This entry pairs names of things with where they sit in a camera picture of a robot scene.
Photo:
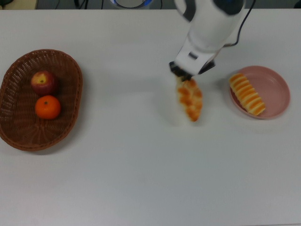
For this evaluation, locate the red toy apple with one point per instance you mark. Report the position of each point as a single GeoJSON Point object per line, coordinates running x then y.
{"type": "Point", "coordinates": [43, 83]}

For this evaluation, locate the braided toy bread loaf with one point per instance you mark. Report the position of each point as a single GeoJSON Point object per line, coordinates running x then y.
{"type": "Point", "coordinates": [190, 99]}

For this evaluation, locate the brown woven basket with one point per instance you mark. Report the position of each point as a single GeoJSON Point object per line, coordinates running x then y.
{"type": "Point", "coordinates": [23, 131]}

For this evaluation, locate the orange toy mandarin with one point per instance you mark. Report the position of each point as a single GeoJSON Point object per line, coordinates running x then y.
{"type": "Point", "coordinates": [47, 107]}

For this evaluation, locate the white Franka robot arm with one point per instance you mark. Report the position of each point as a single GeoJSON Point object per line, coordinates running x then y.
{"type": "Point", "coordinates": [211, 28]}

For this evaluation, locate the pink plate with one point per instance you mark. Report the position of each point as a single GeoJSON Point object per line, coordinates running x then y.
{"type": "Point", "coordinates": [272, 94]}

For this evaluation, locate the striped toy bread roll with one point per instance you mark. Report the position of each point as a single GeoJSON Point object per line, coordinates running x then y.
{"type": "Point", "coordinates": [247, 95]}

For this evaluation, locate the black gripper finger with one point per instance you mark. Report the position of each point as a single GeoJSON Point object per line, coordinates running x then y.
{"type": "Point", "coordinates": [178, 70]}
{"type": "Point", "coordinates": [207, 67]}

